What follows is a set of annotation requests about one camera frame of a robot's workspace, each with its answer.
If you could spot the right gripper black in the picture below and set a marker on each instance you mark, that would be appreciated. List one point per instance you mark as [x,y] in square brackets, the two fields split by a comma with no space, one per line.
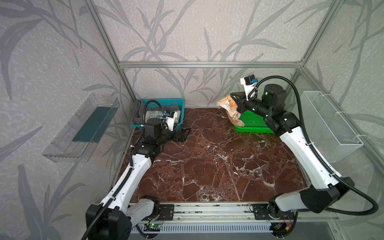
[241,100]

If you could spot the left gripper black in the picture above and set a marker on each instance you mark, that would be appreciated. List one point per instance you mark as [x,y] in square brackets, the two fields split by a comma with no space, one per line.
[177,135]

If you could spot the blue patterned towel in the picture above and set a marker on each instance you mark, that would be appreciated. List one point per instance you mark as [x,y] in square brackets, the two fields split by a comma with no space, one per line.
[158,114]

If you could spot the grey terry towel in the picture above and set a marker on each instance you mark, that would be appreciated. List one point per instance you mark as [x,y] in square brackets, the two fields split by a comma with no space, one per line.
[139,111]

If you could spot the orange patterned towel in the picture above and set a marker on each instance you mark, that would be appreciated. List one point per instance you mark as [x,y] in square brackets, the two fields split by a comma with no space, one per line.
[231,107]

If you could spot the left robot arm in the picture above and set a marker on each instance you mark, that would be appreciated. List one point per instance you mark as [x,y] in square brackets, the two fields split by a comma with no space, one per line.
[114,217]

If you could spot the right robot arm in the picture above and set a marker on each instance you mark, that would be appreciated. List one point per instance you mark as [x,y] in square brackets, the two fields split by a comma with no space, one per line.
[327,185]

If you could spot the teal plastic basket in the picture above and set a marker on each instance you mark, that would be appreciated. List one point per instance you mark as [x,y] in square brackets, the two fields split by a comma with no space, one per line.
[173,101]

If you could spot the green plastic basket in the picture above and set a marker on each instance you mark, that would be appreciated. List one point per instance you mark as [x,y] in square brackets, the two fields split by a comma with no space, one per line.
[253,124]

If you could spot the left green circuit board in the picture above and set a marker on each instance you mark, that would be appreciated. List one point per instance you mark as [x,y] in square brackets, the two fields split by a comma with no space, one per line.
[152,227]

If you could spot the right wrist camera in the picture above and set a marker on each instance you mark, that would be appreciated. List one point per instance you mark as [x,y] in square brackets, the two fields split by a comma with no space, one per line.
[248,82]

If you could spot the white wire mesh basket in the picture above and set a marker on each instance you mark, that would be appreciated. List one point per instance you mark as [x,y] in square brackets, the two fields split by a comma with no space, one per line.
[327,128]

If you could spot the clear acrylic wall shelf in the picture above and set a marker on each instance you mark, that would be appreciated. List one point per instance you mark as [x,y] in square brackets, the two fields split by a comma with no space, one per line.
[78,139]

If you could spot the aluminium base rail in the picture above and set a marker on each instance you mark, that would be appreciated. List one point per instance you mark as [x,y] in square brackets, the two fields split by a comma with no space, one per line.
[218,212]

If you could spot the right circuit board with wires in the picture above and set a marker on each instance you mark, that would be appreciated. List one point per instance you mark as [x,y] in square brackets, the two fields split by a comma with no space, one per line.
[280,229]

